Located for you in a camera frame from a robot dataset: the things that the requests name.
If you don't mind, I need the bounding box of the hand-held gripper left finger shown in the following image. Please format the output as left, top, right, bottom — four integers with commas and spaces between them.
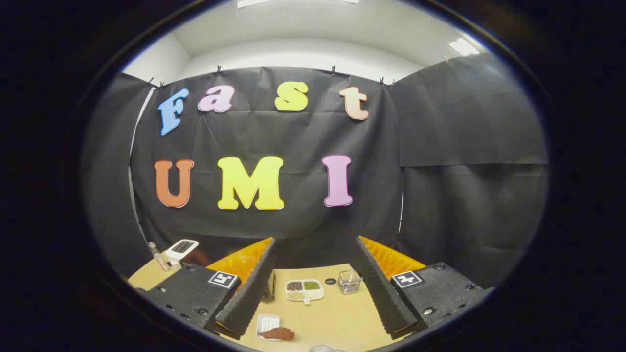
145, 237, 279, 341

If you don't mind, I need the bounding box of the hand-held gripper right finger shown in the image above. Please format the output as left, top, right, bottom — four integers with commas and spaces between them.
353, 236, 494, 340

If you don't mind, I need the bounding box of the black toaster oven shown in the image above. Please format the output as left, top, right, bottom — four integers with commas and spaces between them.
180, 249, 275, 302

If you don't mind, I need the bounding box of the brown meat slice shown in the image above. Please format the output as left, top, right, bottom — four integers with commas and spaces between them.
259, 327, 295, 341

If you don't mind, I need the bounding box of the white bread toaster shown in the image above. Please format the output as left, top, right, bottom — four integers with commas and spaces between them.
165, 240, 199, 267

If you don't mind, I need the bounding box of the white rectangular tray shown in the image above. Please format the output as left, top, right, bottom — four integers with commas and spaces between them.
256, 314, 280, 338

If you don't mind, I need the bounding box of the white divided grain dish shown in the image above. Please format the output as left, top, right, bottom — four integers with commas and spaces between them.
285, 279, 325, 305

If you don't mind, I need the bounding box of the clear bottle orange label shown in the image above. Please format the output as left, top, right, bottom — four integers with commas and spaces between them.
148, 242, 170, 272

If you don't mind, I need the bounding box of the wire mesh utensil holder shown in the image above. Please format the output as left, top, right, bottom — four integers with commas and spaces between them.
337, 270, 363, 295

